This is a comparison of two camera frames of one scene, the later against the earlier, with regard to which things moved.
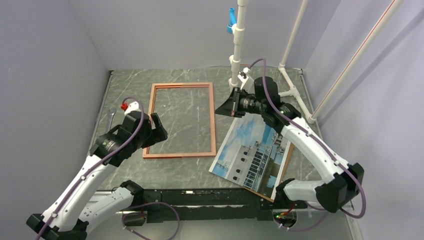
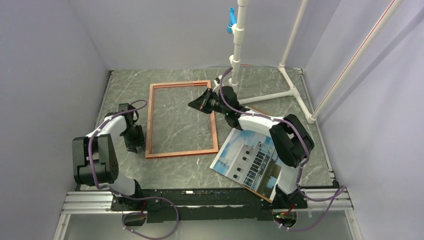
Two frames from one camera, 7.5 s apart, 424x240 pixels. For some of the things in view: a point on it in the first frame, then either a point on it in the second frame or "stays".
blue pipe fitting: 232,20 stays
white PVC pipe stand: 239,40 stays
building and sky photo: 252,155 stays
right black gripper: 230,107 to 201,103
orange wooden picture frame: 147,154 stays
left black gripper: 160,133 to 131,145
